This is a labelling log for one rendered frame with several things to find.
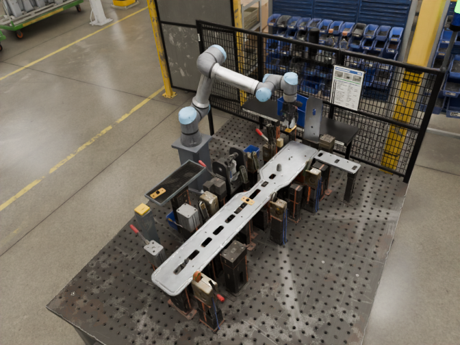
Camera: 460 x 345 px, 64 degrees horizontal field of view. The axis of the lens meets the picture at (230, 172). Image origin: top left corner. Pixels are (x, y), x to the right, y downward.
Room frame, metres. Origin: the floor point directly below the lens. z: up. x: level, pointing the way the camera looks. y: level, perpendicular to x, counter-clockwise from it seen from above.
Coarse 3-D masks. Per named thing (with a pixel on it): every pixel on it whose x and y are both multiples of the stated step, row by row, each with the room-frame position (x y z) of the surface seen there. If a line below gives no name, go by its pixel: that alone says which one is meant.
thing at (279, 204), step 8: (280, 200) 1.46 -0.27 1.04; (272, 208) 1.45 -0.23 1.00; (280, 208) 1.42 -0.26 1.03; (272, 216) 1.45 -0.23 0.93; (280, 216) 1.41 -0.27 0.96; (272, 224) 1.45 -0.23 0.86; (280, 224) 1.42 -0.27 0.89; (272, 232) 1.45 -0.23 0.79; (280, 232) 1.42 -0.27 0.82; (272, 240) 1.44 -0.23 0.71; (280, 240) 1.41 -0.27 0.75
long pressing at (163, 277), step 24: (288, 144) 2.03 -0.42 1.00; (264, 168) 1.80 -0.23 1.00; (288, 168) 1.78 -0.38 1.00; (240, 192) 1.60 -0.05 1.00; (264, 192) 1.58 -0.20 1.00; (216, 216) 1.43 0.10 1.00; (240, 216) 1.41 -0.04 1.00; (192, 240) 1.27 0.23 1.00; (216, 240) 1.25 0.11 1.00; (168, 264) 1.13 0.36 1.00; (192, 264) 1.11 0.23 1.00; (168, 288) 0.99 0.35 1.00
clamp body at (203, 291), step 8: (208, 280) 0.98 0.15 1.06; (200, 288) 0.94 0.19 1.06; (208, 288) 0.93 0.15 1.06; (216, 288) 0.95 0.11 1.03; (200, 296) 0.94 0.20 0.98; (208, 296) 0.91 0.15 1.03; (216, 296) 0.94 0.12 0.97; (200, 304) 0.96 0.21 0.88; (208, 304) 0.91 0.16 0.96; (200, 312) 0.96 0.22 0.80; (208, 312) 0.94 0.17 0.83; (216, 312) 0.94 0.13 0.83; (200, 320) 0.97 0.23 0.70; (208, 320) 0.93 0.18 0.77; (216, 320) 0.93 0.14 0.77; (224, 320) 0.96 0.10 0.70; (216, 328) 0.91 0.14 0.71
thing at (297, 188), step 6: (294, 186) 1.62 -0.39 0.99; (300, 186) 1.62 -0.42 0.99; (294, 192) 1.60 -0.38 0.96; (300, 192) 1.58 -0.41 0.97; (294, 198) 1.59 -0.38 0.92; (300, 198) 1.59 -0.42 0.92; (294, 204) 1.60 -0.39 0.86; (300, 204) 1.59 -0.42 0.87; (294, 210) 1.60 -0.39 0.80; (288, 216) 1.64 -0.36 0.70; (294, 216) 1.59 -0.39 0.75; (294, 222) 1.58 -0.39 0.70
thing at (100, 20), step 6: (90, 0) 8.28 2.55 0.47; (96, 0) 8.25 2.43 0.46; (90, 6) 8.28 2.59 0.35; (96, 6) 8.22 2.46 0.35; (96, 12) 8.25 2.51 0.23; (102, 12) 8.31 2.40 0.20; (90, 18) 8.16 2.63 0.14; (96, 18) 8.23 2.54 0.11; (102, 18) 8.27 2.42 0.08; (108, 18) 8.44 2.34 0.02; (96, 24) 8.16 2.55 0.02; (102, 24) 8.12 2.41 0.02
